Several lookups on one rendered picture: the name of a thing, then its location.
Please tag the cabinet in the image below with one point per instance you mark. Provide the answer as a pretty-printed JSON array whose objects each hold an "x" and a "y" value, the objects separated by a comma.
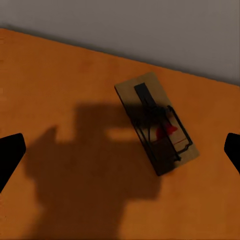
[{"x": 85, "y": 174}]

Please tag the mousetrap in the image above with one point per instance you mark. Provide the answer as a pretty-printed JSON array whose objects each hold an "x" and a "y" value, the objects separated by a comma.
[{"x": 156, "y": 122}]

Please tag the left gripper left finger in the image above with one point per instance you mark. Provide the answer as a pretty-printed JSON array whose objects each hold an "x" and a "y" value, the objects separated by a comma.
[{"x": 12, "y": 149}]

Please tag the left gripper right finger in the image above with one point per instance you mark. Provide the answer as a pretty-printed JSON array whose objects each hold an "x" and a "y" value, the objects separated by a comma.
[{"x": 232, "y": 149}]

